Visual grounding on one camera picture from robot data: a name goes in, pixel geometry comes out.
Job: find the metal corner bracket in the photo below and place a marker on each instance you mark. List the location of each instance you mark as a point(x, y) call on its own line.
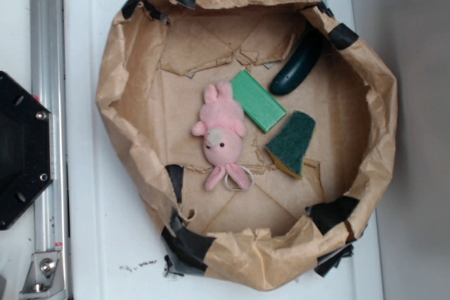
point(45, 278)

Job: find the dark green plastic cucumber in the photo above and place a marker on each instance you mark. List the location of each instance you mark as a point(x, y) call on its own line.
point(295, 71)

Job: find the pink plush bunny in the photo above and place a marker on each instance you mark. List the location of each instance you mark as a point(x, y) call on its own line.
point(222, 127)

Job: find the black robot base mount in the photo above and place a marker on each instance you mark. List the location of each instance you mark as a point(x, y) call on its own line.
point(26, 164)

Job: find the light green block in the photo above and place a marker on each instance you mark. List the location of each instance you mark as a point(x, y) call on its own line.
point(257, 102)

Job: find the green and yellow sponge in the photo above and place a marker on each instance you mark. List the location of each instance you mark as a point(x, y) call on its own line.
point(289, 146)

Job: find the brown paper bin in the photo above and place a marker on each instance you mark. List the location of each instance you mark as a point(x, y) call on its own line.
point(159, 58)

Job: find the aluminium rail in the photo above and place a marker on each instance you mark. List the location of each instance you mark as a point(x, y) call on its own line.
point(51, 220)

